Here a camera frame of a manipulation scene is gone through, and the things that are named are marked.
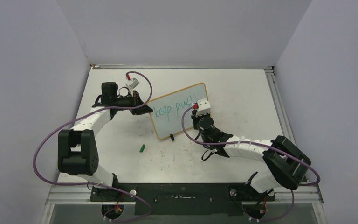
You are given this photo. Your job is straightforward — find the yellow framed whiteboard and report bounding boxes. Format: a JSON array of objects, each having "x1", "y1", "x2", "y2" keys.
[{"x1": 147, "y1": 82, "x2": 208, "y2": 140}]

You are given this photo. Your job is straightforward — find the purple cable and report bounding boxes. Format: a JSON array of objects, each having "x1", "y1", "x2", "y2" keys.
[
  {"x1": 32, "y1": 71, "x2": 154, "y2": 223},
  {"x1": 181, "y1": 106, "x2": 321, "y2": 223}
]

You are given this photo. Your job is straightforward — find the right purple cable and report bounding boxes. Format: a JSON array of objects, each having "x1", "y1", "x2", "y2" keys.
[{"x1": 181, "y1": 106, "x2": 321, "y2": 223}]

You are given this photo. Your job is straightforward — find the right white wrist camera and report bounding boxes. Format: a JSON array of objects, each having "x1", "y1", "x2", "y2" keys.
[{"x1": 193, "y1": 98, "x2": 211, "y2": 117}]

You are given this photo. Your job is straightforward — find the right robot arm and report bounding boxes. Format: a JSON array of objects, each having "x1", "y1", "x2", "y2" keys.
[{"x1": 191, "y1": 110, "x2": 311, "y2": 200}]

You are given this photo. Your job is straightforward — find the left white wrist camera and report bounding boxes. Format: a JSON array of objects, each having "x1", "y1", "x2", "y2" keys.
[{"x1": 125, "y1": 78, "x2": 139, "y2": 96}]

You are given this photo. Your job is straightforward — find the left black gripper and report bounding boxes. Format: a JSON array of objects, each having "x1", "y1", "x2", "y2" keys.
[{"x1": 113, "y1": 91, "x2": 152, "y2": 115}]

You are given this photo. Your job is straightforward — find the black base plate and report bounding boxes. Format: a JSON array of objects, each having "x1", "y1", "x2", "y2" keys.
[{"x1": 102, "y1": 183, "x2": 271, "y2": 216}]

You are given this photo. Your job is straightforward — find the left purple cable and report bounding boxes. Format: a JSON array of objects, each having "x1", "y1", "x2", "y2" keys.
[{"x1": 32, "y1": 71, "x2": 154, "y2": 223}]

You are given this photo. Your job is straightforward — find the back aluminium rail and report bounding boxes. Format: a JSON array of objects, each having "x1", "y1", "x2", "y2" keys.
[{"x1": 91, "y1": 64, "x2": 274, "y2": 70}]

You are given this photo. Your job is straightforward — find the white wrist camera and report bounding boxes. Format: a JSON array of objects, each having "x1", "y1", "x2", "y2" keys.
[
  {"x1": 125, "y1": 78, "x2": 139, "y2": 96},
  {"x1": 193, "y1": 98, "x2": 211, "y2": 117}
]

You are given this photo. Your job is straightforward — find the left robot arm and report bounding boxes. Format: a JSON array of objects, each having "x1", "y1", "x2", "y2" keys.
[{"x1": 57, "y1": 82, "x2": 153, "y2": 201}]

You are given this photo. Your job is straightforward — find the right aluminium rail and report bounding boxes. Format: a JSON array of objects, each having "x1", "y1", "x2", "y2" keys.
[{"x1": 264, "y1": 66, "x2": 296, "y2": 145}]

